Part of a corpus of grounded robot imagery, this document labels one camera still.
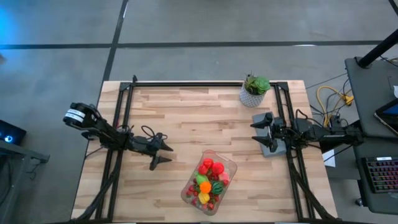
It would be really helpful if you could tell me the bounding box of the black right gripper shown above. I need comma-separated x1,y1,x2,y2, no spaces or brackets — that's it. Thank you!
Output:
250,112,295,153

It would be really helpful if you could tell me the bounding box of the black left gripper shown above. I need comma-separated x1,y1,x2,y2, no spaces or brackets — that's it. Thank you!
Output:
132,134,174,171

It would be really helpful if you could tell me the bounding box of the clear plastic tupperware container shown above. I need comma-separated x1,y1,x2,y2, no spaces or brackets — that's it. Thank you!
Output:
180,149,238,217

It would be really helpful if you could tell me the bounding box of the orange toy fruit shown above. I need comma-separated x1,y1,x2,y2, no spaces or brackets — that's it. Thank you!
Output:
199,181,213,194

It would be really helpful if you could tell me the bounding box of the small toy watermelon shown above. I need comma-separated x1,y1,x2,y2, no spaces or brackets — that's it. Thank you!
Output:
210,181,224,195

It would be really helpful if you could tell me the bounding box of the grey folded cloth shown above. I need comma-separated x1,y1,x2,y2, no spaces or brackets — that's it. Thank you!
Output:
251,111,287,159

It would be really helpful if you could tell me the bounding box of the succulent in white patterned pot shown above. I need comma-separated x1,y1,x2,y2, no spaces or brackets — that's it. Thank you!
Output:
238,70,272,108

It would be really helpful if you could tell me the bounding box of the white paper sheet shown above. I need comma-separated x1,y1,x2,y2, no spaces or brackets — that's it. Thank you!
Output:
322,149,337,168

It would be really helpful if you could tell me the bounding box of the dark grey desk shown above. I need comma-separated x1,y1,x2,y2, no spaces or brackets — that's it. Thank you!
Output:
351,135,398,215
344,55,398,139

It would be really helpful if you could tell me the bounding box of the backlit black keyboard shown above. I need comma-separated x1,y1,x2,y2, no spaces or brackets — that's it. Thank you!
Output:
361,155,398,194

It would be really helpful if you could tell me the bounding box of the tablet computer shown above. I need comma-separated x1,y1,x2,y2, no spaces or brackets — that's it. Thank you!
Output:
374,98,398,136

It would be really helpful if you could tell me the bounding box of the black pole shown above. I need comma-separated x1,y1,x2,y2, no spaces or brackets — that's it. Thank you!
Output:
356,27,398,69

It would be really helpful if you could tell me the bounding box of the dark metal stand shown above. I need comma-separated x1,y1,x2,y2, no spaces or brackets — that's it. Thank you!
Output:
0,141,50,224

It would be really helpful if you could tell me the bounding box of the black device with blue light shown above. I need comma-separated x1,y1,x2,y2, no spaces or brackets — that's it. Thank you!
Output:
0,119,28,146

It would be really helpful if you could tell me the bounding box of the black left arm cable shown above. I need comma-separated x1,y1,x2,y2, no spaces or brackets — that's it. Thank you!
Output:
118,124,169,141

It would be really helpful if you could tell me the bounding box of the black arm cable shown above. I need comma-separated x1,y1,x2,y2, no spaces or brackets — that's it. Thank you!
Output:
118,124,169,141
294,108,326,128

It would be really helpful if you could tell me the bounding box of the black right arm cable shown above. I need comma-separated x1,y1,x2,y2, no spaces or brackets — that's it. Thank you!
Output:
294,108,326,128

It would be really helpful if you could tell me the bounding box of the black aluminium table frame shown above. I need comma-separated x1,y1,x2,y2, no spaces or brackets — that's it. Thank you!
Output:
71,74,338,223

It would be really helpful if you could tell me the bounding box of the yellow cable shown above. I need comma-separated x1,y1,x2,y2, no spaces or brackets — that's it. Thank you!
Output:
316,85,355,125

